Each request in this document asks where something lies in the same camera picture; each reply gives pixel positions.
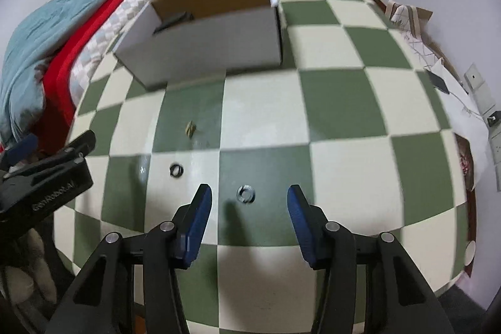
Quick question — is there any white patterned bag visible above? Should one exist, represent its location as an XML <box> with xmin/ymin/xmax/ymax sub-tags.
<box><xmin>385</xmin><ymin>0</ymin><xmax>488</xmax><ymax>188</ymax></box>

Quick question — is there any black ring right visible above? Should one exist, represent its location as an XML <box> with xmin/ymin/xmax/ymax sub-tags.
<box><xmin>236</xmin><ymin>184</ymin><xmax>256</xmax><ymax>204</ymax></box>

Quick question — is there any small gold earring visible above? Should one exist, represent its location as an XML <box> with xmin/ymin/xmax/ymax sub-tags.
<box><xmin>185</xmin><ymin>121</ymin><xmax>197</xmax><ymax>139</ymax></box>

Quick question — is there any white power strip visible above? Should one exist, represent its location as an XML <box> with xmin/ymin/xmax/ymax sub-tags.
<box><xmin>464</xmin><ymin>64</ymin><xmax>500</xmax><ymax>192</ymax></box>

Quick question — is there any green white checkered tablecloth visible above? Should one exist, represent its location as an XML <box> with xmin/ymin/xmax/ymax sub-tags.
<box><xmin>54</xmin><ymin>0</ymin><xmax>468</xmax><ymax>333</ymax></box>

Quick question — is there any checkered grey white mattress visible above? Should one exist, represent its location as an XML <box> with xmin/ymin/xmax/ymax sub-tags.
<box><xmin>69</xmin><ymin>0</ymin><xmax>153</xmax><ymax>106</ymax></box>

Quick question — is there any black fitness band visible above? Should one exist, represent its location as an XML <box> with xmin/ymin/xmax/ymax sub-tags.
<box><xmin>154</xmin><ymin>12</ymin><xmax>194</xmax><ymax>34</ymax></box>

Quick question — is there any black charger plug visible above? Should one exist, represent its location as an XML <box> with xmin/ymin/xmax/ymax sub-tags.
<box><xmin>487</xmin><ymin>111</ymin><xmax>501</xmax><ymax>128</ymax></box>

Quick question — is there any red white plastic bag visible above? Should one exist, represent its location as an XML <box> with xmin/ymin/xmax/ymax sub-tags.
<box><xmin>455</xmin><ymin>134</ymin><xmax>475</xmax><ymax>191</ymax></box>

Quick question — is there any teal blanket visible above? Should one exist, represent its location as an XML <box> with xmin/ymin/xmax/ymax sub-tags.
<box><xmin>1</xmin><ymin>0</ymin><xmax>108</xmax><ymax>147</ymax></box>

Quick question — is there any white cardboard box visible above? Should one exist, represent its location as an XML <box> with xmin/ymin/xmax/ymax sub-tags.
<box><xmin>112</xmin><ymin>0</ymin><xmax>284</xmax><ymax>90</ymax></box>

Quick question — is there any red bed sheet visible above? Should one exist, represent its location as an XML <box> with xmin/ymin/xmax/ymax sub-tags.
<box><xmin>29</xmin><ymin>0</ymin><xmax>124</xmax><ymax>156</ymax></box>

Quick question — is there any black smartphone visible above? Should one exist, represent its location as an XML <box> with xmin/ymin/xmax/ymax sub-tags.
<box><xmin>426</xmin><ymin>70</ymin><xmax>450</xmax><ymax>95</ymax></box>

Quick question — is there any white mug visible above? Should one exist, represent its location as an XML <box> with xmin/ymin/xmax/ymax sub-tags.
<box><xmin>464</xmin><ymin>240</ymin><xmax>476</xmax><ymax>266</ymax></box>

